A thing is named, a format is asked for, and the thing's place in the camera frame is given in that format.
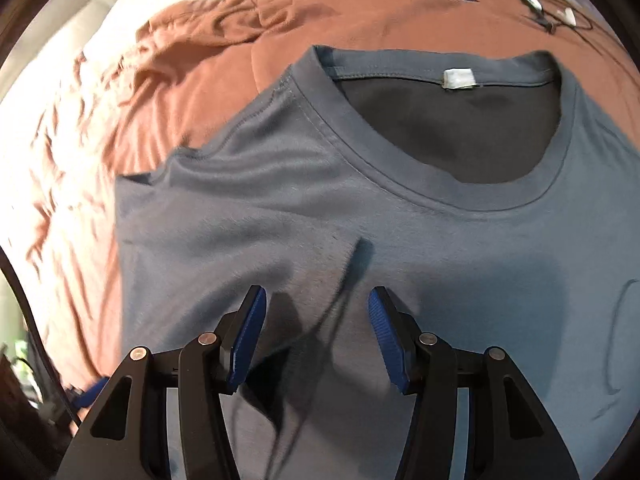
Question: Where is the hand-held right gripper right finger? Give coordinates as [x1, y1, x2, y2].
[368, 286, 581, 480]

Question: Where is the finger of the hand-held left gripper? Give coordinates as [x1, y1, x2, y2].
[74, 378, 110, 412]

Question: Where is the grey t-shirt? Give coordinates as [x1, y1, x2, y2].
[114, 44, 640, 480]

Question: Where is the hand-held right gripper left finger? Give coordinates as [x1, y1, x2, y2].
[57, 285, 268, 480]

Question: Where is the brown fleece blanket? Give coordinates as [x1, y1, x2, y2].
[10, 0, 640, 391]

